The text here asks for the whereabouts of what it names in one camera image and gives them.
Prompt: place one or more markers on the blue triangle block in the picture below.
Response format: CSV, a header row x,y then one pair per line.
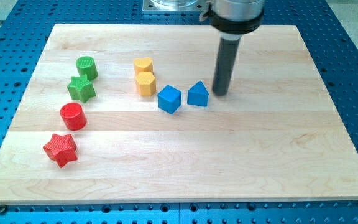
x,y
198,95

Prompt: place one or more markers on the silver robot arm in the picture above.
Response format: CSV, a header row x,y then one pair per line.
x,y
234,18

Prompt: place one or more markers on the green star block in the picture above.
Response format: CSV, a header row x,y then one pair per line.
x,y
80,88

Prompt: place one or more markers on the red star block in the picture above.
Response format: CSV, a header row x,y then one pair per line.
x,y
61,149

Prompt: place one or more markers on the blue cube block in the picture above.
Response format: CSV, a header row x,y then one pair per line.
x,y
169,99

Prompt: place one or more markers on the yellow hexagon block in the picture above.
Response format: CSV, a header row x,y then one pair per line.
x,y
145,83

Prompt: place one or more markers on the yellow heart block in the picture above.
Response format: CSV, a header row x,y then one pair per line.
x,y
143,65

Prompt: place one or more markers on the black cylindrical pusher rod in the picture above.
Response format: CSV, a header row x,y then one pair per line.
x,y
227,52

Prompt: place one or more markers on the light wooden board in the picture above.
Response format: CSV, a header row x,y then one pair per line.
x,y
276,135

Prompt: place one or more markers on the green cylinder block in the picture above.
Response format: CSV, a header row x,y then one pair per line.
x,y
86,66

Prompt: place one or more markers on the red cylinder block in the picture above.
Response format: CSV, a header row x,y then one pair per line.
x,y
73,116

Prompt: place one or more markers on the blue perforated table plate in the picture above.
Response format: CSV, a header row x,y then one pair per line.
x,y
329,28

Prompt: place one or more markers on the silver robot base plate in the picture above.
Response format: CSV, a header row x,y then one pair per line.
x,y
156,6

